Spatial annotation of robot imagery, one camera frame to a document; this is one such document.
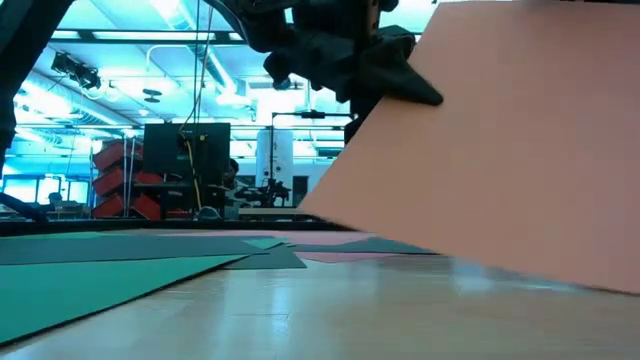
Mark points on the white pillar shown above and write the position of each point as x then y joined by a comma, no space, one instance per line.
265,155

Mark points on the person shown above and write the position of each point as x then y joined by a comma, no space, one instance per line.
54,198
232,172

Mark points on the black aluminium table frame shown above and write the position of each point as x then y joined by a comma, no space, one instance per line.
150,226

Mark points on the black slanted bar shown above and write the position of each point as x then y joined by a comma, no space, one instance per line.
22,207

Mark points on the black background robot arms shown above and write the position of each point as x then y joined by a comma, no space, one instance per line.
272,192

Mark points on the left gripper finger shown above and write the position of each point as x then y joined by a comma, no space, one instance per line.
357,122
400,82

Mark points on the black paper sheet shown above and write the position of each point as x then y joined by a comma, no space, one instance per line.
125,247
272,260

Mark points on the black ceiling discs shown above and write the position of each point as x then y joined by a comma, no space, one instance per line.
151,92

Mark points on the black monitor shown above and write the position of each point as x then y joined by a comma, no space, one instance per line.
165,150

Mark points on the black ceiling light rail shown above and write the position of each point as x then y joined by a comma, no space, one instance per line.
85,35

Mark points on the silver ceiling duct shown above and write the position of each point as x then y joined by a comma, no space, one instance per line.
175,15

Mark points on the orange paper sheet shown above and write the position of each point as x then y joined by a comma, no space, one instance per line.
500,150

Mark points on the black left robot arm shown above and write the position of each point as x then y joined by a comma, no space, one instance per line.
20,50

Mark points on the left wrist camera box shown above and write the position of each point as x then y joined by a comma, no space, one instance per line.
395,40

